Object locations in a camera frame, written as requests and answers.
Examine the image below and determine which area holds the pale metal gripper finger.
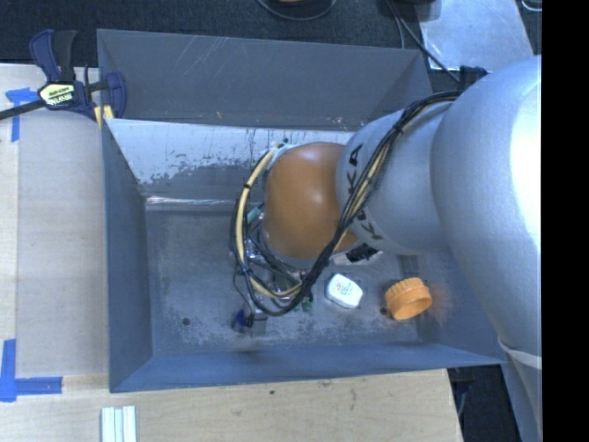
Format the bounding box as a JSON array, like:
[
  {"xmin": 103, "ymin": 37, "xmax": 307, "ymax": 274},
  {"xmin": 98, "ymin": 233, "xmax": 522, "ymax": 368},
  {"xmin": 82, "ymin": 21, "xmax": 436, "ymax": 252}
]
[{"xmin": 247, "ymin": 309, "xmax": 270, "ymax": 338}]

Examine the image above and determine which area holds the white oval box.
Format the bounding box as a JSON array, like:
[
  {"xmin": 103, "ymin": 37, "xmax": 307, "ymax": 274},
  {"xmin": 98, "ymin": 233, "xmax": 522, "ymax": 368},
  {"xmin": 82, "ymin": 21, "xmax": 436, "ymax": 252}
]
[{"xmin": 324, "ymin": 273, "xmax": 364, "ymax": 310}]

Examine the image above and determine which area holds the grey metal bin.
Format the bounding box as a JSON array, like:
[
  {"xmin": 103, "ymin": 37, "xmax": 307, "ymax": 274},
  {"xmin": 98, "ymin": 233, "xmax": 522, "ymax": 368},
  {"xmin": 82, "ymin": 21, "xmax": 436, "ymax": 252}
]
[{"xmin": 96, "ymin": 29, "xmax": 508, "ymax": 394}]

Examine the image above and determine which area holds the pale wood flat board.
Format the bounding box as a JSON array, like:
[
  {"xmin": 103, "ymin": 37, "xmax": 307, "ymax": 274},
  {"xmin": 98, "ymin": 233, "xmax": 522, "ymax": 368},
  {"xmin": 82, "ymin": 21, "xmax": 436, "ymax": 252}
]
[{"xmin": 16, "ymin": 107, "xmax": 111, "ymax": 379}]

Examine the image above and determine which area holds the black cylinder on white bracket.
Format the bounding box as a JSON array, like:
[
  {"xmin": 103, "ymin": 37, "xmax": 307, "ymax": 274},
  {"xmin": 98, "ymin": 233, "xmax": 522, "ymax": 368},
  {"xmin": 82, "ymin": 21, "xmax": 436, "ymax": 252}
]
[{"xmin": 329, "ymin": 242, "xmax": 384, "ymax": 267}]

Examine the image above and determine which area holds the orange plastic ring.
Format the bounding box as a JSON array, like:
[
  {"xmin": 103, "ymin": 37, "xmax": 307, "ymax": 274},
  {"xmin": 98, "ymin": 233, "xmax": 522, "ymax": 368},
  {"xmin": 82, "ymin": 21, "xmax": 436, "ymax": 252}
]
[{"xmin": 384, "ymin": 277, "xmax": 433, "ymax": 321}]

